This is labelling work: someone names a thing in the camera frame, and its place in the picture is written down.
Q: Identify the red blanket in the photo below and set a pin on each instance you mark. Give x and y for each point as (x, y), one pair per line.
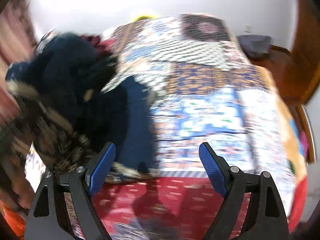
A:
(155, 200)

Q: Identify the yellow round object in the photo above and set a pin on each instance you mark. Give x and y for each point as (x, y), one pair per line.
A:
(143, 18)

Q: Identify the pink striped curtain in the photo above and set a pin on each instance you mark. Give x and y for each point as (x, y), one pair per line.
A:
(15, 42)

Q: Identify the brown wooden door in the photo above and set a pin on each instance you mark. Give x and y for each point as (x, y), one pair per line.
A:
(300, 62)

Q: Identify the grey bag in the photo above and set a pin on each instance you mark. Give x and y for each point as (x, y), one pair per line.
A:
(255, 45)

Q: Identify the patchwork quilt bed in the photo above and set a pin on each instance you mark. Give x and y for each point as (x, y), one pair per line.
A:
(205, 85)

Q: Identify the dark fur-trimmed coat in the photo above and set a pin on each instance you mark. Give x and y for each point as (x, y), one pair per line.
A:
(62, 85)

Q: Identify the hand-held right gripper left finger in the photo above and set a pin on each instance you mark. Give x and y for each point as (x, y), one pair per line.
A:
(100, 168)

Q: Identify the navy blue pants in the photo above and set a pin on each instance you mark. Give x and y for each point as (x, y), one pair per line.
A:
(137, 120)

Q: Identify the yellow blanket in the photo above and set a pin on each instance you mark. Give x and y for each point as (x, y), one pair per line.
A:
(290, 135)

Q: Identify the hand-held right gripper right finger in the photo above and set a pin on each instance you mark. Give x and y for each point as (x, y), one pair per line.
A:
(212, 170)

